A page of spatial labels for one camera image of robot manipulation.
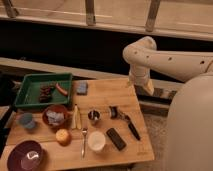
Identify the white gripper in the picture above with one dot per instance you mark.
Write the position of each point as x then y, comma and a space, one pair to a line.
140, 76

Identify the black eraser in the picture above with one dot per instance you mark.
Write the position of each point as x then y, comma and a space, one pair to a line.
116, 139

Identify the purple bowl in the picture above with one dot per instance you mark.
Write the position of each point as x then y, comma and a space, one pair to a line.
26, 156

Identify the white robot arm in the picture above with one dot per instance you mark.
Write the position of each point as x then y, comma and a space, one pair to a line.
189, 141

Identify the red bowl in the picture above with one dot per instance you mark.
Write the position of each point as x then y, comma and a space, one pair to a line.
58, 109

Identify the small metal cup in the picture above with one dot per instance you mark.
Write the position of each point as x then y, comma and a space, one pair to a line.
94, 117

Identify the blue sponge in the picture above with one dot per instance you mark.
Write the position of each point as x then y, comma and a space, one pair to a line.
82, 88

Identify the white cup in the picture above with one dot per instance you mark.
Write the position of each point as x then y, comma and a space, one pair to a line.
96, 141

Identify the banana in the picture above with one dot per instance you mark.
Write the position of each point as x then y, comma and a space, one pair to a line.
76, 118

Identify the red sausage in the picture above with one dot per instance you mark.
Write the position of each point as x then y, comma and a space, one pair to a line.
61, 90

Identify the yellow apple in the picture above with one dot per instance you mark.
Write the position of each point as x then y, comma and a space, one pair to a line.
63, 136

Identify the crumpled grey cloth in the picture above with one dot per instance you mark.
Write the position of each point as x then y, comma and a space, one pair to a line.
54, 118

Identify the dark brown food pieces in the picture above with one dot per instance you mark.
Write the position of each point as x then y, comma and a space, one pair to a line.
45, 94

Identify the green plastic tray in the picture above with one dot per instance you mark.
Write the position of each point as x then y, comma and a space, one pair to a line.
28, 95

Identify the small blue cup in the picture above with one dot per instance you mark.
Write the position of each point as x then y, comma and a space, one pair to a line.
27, 121

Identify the black handled knife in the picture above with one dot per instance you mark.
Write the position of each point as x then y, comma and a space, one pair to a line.
131, 126

